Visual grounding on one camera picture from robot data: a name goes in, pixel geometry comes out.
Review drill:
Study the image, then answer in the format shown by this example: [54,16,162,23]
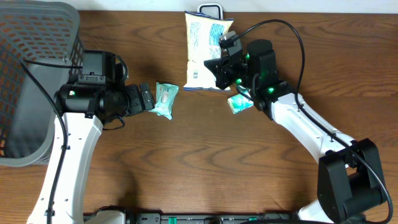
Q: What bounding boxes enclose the teal wet wipes pack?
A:
[150,82,179,120]

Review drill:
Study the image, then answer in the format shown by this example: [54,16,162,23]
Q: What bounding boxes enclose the teal tissue pack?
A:
[228,94,254,114]

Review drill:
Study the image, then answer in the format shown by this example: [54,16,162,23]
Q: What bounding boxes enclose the white blue-edged snack bag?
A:
[183,11,234,91]

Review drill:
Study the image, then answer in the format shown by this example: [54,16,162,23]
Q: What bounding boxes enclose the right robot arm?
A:
[204,40,387,223]

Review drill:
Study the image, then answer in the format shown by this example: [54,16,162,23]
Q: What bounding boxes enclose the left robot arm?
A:
[27,50,155,223]

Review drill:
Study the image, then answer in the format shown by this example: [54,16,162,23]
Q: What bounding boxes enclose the white barcode scanner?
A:
[197,3,224,19]

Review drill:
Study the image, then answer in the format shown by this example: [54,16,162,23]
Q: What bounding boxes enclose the grey plastic mesh basket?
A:
[1,1,84,167]

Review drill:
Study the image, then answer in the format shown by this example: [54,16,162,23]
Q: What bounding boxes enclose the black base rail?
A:
[100,213,297,224]

